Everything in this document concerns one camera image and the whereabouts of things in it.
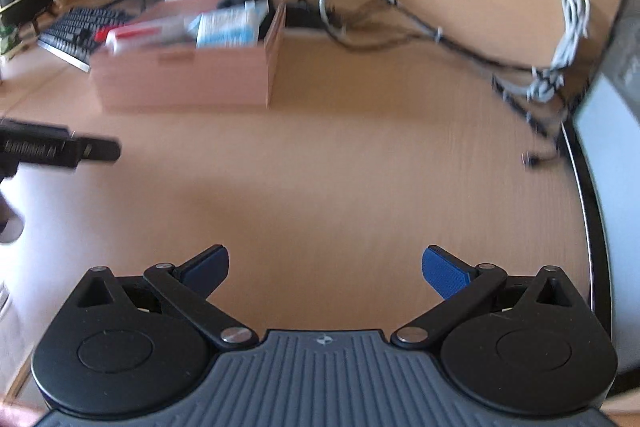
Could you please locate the white cable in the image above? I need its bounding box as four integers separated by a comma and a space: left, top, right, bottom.
524, 0, 592, 104

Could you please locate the blue tissue pack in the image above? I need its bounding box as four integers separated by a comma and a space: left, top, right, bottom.
186, 0, 270, 48

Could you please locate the black keyboard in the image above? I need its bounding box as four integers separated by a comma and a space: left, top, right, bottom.
37, 8, 134, 72

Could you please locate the pink cardboard box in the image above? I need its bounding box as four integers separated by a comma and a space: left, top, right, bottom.
89, 2, 286, 112

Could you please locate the black cable bundle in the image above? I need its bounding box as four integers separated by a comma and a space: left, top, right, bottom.
229, 0, 572, 170

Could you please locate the red white mushroom toy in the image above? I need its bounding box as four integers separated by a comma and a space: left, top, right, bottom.
94, 16, 194, 55

